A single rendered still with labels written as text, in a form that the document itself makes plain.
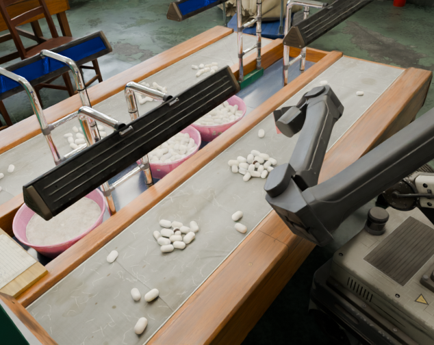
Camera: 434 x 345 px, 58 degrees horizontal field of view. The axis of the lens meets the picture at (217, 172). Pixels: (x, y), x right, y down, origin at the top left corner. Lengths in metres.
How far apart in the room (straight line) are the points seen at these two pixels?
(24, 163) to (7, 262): 0.50
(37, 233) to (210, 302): 0.58
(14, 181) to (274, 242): 0.91
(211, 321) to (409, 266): 0.77
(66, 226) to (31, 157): 0.42
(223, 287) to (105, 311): 0.29
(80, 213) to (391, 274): 1.01
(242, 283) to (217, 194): 0.35
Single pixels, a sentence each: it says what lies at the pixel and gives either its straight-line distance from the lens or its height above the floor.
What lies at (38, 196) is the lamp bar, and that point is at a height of 1.09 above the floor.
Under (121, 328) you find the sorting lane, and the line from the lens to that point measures 0.99.
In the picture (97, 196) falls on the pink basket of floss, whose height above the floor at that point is 0.75.
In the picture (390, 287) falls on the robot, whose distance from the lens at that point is 1.40.
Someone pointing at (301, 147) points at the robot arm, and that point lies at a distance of 0.79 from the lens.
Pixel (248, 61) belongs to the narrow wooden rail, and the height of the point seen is 0.76.
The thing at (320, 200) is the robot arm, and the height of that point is 1.17.
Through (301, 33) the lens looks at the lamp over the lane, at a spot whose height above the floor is 1.08.
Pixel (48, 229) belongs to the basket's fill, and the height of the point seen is 0.74.
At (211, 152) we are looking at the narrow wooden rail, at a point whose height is 0.76.
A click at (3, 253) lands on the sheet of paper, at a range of 1.20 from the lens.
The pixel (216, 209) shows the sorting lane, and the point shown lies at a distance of 1.18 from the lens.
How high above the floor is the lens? 1.57
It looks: 39 degrees down
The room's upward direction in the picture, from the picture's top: 4 degrees counter-clockwise
